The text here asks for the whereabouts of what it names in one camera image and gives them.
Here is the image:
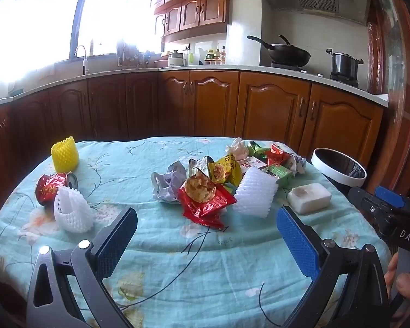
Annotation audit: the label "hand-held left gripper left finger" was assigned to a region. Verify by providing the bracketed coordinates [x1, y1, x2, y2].
[27, 207, 139, 328]

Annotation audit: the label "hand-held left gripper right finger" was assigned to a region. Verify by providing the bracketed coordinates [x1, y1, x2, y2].
[276, 206, 392, 328]

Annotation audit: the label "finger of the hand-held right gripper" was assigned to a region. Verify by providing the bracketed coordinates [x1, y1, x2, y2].
[348, 187, 402, 238]
[376, 186, 410, 216]

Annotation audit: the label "white rimmed black trash bin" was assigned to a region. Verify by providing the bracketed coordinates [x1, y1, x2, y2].
[311, 148, 367, 195]

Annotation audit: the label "large white foam fruit net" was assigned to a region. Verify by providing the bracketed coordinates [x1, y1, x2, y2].
[233, 167, 278, 218]

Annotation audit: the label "small green box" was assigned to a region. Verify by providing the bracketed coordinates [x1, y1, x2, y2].
[261, 163, 292, 188]

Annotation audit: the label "grey plastic bag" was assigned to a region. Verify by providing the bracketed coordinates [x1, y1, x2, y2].
[151, 160, 188, 204]

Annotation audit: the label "red cartoon snack packet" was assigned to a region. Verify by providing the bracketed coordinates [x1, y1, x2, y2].
[264, 143, 292, 166]

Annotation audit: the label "red and white carton box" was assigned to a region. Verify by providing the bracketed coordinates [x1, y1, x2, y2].
[241, 157, 270, 173]

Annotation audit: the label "white foam block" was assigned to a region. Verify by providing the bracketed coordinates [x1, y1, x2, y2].
[287, 183, 332, 215]

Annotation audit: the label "small white foam fruit net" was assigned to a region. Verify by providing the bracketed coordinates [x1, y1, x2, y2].
[54, 186, 94, 233]

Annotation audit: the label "crumpled grey wrapper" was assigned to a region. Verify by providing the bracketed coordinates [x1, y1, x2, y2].
[287, 155, 307, 177]

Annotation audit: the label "light blue floral tablecloth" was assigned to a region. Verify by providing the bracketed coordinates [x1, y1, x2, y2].
[0, 136, 392, 328]

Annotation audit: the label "red drink can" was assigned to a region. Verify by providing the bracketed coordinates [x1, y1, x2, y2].
[35, 172, 78, 206]

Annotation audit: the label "red chips snack packet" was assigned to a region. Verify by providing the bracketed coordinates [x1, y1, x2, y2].
[177, 172, 238, 229]

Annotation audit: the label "yellow foam fruit net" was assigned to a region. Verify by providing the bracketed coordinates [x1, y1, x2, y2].
[51, 136, 80, 173]

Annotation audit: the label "yellow snack packet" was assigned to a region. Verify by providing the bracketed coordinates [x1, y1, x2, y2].
[208, 154, 243, 187]

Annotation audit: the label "pinkish crumpled plastic bag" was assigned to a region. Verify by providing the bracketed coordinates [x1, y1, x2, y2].
[225, 137, 249, 161]

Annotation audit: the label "silver foil wrapper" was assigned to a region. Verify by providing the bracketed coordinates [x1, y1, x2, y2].
[188, 156, 214, 181]

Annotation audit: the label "steel cooking pot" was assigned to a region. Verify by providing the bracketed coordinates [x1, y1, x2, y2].
[326, 48, 364, 80]

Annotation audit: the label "black gas stove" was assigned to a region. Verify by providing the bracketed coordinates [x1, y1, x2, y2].
[270, 62, 360, 88]

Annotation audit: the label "black wok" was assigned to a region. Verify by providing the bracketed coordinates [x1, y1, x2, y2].
[247, 34, 311, 68]

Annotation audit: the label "wooden base cabinets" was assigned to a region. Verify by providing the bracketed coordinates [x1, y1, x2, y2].
[0, 69, 385, 212]

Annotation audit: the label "pale stone countertop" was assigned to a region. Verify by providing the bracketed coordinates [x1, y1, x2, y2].
[0, 63, 389, 108]

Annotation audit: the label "steel kitchen faucet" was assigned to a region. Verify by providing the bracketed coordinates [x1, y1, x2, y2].
[74, 45, 90, 76]

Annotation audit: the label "dish rack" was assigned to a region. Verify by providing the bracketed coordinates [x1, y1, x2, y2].
[116, 39, 147, 68]

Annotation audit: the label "kitchen window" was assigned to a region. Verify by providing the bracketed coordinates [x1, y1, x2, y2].
[0, 0, 165, 83]

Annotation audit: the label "wooden door frame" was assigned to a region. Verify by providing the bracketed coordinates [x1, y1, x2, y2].
[365, 0, 410, 195]

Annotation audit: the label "wooden wall cabinets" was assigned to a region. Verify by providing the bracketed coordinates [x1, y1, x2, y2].
[147, 0, 257, 43]

